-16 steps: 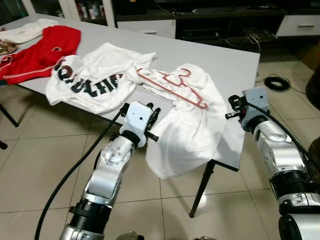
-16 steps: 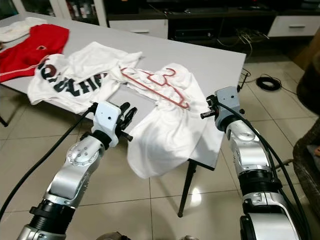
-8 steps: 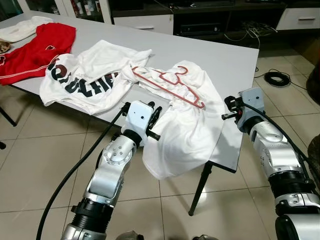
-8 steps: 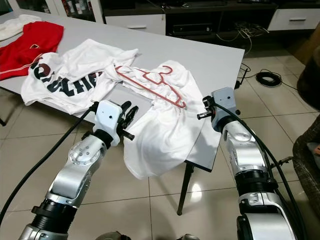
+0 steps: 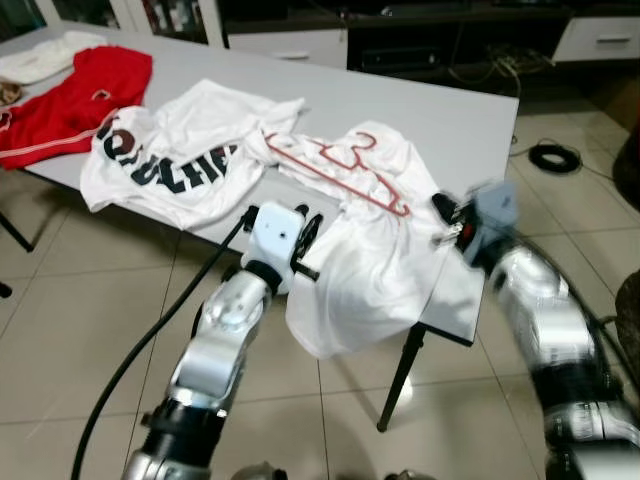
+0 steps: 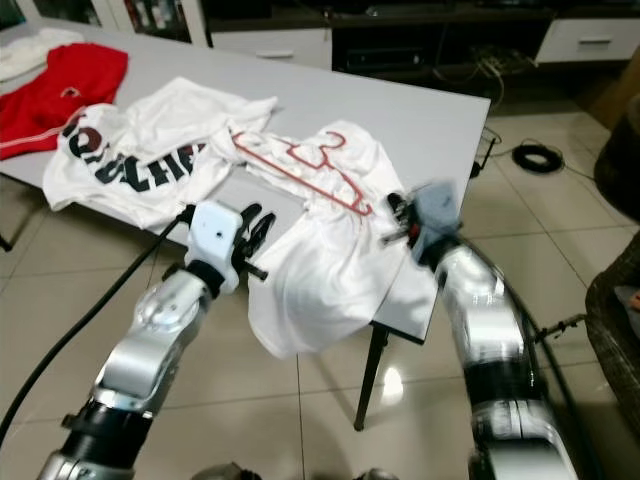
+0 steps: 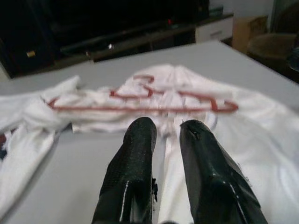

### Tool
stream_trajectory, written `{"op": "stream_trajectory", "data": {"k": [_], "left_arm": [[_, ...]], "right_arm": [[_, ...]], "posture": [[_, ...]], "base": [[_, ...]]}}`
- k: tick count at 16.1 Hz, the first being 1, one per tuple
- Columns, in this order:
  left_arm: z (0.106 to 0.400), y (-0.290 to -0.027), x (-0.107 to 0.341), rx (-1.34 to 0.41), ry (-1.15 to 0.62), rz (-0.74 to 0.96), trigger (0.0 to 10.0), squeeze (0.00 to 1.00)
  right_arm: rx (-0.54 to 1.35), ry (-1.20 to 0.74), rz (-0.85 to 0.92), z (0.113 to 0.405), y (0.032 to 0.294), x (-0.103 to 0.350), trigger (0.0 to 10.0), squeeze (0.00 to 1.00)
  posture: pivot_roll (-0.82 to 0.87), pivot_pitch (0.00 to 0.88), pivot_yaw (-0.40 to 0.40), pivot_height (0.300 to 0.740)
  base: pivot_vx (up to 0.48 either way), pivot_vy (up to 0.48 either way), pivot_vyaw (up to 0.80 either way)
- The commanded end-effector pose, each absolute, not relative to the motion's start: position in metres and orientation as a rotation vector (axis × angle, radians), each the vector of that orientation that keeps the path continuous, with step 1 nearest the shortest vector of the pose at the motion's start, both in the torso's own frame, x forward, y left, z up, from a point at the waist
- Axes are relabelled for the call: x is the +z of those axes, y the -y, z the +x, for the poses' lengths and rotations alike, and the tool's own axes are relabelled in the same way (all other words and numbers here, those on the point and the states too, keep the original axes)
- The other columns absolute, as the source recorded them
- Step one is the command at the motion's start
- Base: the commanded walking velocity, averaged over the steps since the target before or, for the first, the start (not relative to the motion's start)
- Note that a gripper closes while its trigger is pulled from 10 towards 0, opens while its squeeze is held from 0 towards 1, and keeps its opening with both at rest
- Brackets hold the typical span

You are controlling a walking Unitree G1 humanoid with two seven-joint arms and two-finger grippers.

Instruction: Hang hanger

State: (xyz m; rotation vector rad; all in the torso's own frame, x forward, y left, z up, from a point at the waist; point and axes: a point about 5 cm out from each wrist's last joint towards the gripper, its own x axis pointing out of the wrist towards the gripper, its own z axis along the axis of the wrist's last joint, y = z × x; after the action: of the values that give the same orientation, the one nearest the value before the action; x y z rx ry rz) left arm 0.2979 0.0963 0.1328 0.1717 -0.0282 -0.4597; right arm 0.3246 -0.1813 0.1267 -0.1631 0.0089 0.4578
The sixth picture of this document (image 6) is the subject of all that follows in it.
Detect red shirt white trim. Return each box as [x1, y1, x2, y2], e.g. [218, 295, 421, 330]
[0, 42, 129, 161]

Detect red plastic clothes hanger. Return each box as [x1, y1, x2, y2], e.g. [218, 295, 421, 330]
[228, 130, 373, 218]

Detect plain white shirt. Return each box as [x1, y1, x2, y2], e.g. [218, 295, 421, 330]
[210, 122, 446, 359]

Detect cream white garment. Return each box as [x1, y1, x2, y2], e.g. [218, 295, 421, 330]
[0, 27, 83, 83]

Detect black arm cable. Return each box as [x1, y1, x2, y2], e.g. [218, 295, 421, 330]
[0, 205, 196, 436]
[495, 265, 601, 476]

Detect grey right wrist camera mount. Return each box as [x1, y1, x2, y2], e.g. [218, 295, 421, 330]
[410, 182, 464, 256]

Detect brown round armchair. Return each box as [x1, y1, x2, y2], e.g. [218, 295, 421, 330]
[595, 120, 640, 221]

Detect dark TV cabinet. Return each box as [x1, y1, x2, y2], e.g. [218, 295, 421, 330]
[205, 0, 640, 101]

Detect white glass door cabinet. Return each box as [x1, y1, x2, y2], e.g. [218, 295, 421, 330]
[15, 0, 211, 46]

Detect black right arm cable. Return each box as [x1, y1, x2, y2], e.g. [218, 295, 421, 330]
[495, 265, 601, 476]

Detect white tangled power cables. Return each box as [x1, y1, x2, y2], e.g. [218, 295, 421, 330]
[430, 55, 531, 101]

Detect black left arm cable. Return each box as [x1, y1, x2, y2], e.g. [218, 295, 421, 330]
[0, 205, 196, 436]

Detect brown cardboard box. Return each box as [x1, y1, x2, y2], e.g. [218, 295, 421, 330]
[585, 60, 640, 131]

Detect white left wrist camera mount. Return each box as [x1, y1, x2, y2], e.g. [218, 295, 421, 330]
[188, 200, 246, 291]

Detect black metal rack frame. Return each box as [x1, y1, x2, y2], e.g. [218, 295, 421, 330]
[530, 313, 591, 346]

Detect black coiled floor cable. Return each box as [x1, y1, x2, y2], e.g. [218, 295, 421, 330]
[510, 143, 566, 173]

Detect white cabinet drawer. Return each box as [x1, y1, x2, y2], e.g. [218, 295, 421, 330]
[210, 28, 333, 71]
[535, 18, 640, 63]

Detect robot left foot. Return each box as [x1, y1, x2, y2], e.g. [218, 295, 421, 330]
[220, 462, 271, 480]

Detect black media player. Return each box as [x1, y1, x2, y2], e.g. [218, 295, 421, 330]
[345, 45, 426, 73]

